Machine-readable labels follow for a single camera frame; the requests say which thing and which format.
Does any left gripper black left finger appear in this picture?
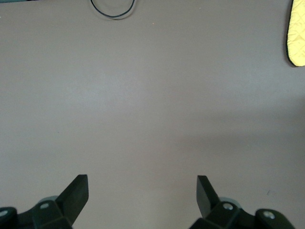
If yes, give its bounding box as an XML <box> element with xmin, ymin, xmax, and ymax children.
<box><xmin>0</xmin><ymin>174</ymin><xmax>89</xmax><ymax>229</ymax></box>

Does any black cable loop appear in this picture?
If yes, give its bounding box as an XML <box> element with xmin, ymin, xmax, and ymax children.
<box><xmin>90</xmin><ymin>0</ymin><xmax>135</xmax><ymax>19</ymax></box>

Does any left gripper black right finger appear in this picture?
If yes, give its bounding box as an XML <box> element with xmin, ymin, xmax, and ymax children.
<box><xmin>189</xmin><ymin>175</ymin><xmax>295</xmax><ymax>229</ymax></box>

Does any yellow quilted oven mitt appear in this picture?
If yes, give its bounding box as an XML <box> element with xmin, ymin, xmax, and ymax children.
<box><xmin>285</xmin><ymin>0</ymin><xmax>305</xmax><ymax>68</ymax></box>

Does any brown table cover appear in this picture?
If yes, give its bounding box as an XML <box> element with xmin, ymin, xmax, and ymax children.
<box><xmin>0</xmin><ymin>0</ymin><xmax>305</xmax><ymax>229</ymax></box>

